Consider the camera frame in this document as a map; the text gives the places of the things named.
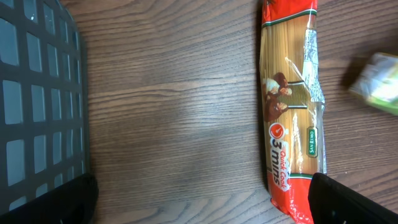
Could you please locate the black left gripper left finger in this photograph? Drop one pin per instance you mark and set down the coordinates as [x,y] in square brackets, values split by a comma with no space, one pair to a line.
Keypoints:
[71,203]

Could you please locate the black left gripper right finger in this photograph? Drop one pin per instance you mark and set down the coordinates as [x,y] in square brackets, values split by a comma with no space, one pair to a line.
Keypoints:
[332,202]

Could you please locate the green drink carton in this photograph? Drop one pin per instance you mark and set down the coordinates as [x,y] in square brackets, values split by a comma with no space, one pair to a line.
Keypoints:
[377,83]

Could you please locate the orange spaghetti packet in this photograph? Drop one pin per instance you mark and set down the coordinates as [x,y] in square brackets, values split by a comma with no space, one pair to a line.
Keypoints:
[292,103]

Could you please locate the grey plastic shopping basket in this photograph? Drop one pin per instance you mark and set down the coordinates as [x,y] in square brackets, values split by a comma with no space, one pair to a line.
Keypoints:
[44,100]

